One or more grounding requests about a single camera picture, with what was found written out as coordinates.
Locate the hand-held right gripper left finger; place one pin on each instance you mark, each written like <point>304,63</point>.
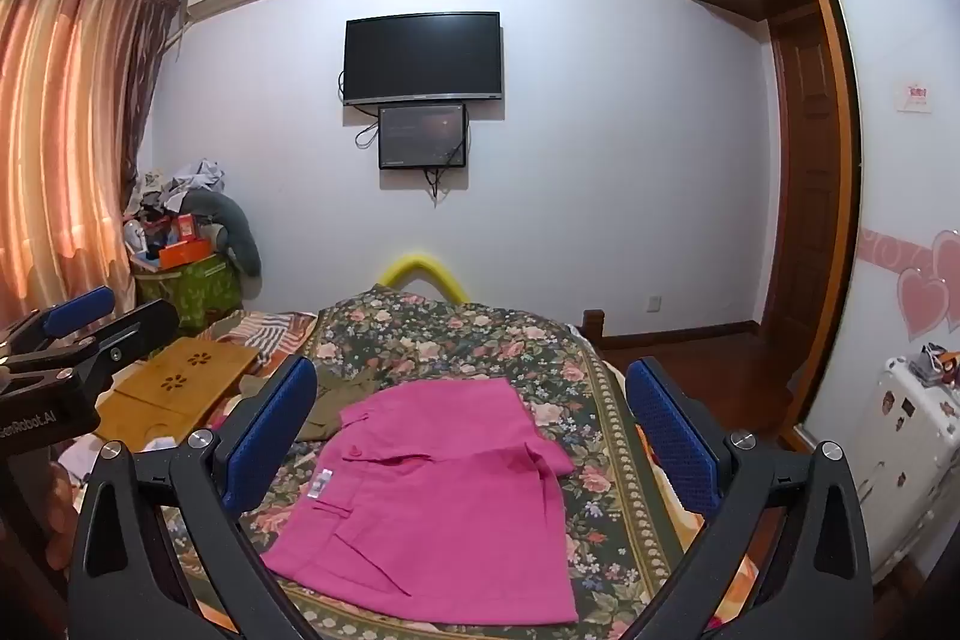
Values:
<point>270,437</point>

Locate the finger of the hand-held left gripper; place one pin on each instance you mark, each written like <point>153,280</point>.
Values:
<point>131,332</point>
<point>75,308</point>

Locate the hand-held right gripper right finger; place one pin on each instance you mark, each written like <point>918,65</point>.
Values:
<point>675,437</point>

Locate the pink pants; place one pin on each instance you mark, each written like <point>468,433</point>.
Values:
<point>435,520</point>

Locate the olive green pants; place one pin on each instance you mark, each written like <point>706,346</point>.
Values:
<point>337,404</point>

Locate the wooden lap desk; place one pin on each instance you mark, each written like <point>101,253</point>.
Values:
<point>172,377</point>

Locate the green fabric storage box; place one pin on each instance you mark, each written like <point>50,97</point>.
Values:
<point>195,295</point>

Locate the orange box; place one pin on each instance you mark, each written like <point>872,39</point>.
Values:
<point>184,254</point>

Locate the red white striped cloth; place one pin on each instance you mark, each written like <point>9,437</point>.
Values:
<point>262,332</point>

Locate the grey plush pillow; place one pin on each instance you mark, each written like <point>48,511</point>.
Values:
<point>240,235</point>

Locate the pile of crumpled clothes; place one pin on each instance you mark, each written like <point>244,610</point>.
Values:
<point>187,179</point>

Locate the orange patterned curtain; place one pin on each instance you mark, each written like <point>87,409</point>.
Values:
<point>67,123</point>

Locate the dark floral blanket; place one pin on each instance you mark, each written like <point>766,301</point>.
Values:
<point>487,340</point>

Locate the yellow foam tube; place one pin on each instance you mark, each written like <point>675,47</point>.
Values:
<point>409,261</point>

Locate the grey and orange pouch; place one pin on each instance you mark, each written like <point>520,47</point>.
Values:
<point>934,366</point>

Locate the brown wooden door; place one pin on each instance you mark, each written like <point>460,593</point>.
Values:
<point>806,160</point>

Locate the small red white sticker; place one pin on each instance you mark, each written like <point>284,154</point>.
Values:
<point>915,97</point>

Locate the white wall outlet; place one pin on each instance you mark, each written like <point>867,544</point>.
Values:
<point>654,302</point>

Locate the wooden bed post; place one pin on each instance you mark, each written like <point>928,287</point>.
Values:
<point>592,325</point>

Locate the small black wall monitor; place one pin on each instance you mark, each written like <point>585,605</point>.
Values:
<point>420,134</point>

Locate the black wall television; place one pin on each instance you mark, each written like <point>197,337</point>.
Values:
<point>420,59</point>

